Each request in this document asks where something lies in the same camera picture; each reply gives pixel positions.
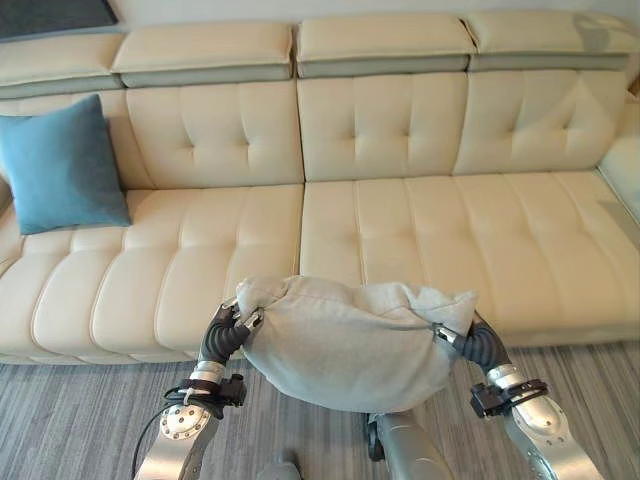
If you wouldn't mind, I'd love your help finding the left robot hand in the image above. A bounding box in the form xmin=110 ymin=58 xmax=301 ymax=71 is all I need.
xmin=198 ymin=297 xmax=266 ymax=363

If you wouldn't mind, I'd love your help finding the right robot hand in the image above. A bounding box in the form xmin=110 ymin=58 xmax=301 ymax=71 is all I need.
xmin=432 ymin=310 xmax=512 ymax=372

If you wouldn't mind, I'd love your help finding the light grey cushion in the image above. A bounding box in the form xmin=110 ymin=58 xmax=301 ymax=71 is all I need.
xmin=234 ymin=274 xmax=479 ymax=415

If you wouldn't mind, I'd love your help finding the cream leather sofa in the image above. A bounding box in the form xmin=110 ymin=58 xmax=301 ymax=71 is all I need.
xmin=0 ymin=10 xmax=640 ymax=366

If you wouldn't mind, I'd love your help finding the silver robot leg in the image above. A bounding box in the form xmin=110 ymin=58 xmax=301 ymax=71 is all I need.
xmin=366 ymin=409 xmax=454 ymax=480

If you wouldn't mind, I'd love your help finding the grey striped carpet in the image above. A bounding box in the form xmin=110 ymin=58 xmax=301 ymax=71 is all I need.
xmin=0 ymin=340 xmax=640 ymax=480

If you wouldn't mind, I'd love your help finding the blue square cushion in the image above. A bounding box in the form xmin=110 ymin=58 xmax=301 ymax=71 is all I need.
xmin=0 ymin=93 xmax=133 ymax=236

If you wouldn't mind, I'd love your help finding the dark grey wall panel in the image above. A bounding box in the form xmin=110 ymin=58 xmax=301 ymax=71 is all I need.
xmin=0 ymin=0 xmax=120 ymax=40

